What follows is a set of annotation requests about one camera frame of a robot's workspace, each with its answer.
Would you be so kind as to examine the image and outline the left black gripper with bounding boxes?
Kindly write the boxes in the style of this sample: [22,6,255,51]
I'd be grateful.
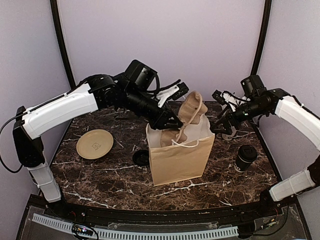
[122,85,183,130]

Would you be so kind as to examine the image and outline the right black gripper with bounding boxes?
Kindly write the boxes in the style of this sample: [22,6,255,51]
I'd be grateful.
[211,98,268,135]

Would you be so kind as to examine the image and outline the brown cardboard cup carrier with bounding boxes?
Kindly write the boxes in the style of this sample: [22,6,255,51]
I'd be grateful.
[160,91,208,147]

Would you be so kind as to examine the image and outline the white cup holding straws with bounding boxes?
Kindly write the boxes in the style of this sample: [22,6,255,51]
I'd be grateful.
[221,127,237,141]

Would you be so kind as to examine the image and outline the black cup lid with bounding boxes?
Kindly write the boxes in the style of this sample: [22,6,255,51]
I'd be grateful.
[238,144,258,163]

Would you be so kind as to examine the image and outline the brown paper bag white handles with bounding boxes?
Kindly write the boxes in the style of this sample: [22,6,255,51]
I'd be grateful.
[145,114,215,186]

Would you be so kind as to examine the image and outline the single black paper cup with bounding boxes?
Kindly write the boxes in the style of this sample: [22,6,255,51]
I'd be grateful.
[234,156,256,173]

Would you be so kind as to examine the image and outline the stack of black cup lids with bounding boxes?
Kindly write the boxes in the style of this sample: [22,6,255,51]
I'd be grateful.
[132,149,150,167]

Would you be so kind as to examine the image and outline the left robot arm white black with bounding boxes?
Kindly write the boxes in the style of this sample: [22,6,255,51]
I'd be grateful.
[11,59,189,218]

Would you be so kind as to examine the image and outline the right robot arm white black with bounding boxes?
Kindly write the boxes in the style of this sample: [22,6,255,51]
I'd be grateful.
[210,75,320,217]

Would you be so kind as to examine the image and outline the beige round plate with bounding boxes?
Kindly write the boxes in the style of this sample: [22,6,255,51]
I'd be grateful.
[76,129,114,160]

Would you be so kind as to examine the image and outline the black right frame post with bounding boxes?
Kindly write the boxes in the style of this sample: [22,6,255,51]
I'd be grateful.
[250,0,272,75]

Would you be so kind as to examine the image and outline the black frame post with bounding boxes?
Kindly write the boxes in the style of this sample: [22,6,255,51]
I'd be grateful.
[49,0,76,89]
[250,0,272,75]

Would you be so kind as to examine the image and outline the white slotted cable duct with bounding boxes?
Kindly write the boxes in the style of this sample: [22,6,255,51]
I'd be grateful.
[31,213,239,240]

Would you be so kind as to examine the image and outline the black front table rail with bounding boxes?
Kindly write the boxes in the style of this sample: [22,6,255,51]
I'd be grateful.
[27,194,289,231]

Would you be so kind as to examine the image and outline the black left frame post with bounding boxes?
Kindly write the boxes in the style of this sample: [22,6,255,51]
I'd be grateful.
[49,0,76,89]

